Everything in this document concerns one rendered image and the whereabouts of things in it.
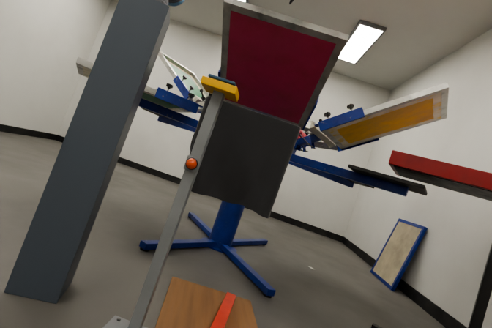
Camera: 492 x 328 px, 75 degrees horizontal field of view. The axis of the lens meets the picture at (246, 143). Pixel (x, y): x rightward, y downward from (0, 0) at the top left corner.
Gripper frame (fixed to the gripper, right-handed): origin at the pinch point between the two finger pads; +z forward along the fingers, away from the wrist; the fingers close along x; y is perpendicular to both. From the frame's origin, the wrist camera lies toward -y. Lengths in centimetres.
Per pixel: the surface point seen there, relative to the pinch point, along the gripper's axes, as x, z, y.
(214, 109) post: 0, 65, 12
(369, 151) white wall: -445, -165, -196
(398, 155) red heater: -76, 19, -88
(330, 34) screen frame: -9.5, 7.5, -20.9
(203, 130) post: -3, 73, 13
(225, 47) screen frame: -37.3, 10.6, 27.6
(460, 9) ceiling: -144, -202, -157
